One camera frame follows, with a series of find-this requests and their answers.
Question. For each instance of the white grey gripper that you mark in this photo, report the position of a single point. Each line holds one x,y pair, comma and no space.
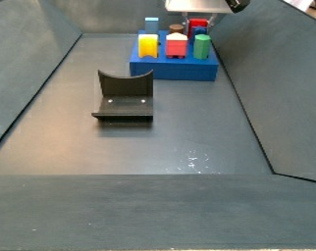
197,6

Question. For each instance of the red square-circle peg block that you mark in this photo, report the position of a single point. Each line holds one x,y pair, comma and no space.
195,22

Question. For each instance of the light blue square peg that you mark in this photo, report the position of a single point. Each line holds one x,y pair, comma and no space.
151,25

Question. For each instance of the blue shape sorter board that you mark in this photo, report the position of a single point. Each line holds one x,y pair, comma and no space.
174,68

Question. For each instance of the blue star peg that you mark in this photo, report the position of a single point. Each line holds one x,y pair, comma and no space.
199,33

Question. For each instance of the brown cylinder peg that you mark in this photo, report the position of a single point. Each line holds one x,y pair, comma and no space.
175,28

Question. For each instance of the green hexagon peg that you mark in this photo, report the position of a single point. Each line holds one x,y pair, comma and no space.
202,46

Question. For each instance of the red pentagon peg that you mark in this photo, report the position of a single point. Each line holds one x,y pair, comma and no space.
175,47

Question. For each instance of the yellow arch peg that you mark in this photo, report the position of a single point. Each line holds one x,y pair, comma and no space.
147,45

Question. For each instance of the black curved holder stand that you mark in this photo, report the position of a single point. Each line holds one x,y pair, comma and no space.
127,96

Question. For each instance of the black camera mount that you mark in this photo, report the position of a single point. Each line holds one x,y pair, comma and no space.
237,5

